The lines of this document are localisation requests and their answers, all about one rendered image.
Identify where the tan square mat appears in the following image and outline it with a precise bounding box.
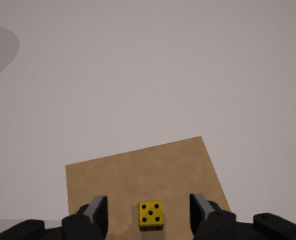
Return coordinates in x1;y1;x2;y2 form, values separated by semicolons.
65;136;231;240

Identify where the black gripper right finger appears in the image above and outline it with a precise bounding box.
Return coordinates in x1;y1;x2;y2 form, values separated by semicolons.
189;193;296;240

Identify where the yellow die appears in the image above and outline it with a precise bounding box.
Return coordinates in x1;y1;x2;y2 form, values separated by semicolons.
138;201;164;231

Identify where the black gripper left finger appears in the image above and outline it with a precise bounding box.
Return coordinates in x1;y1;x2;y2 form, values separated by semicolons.
0;196;108;240

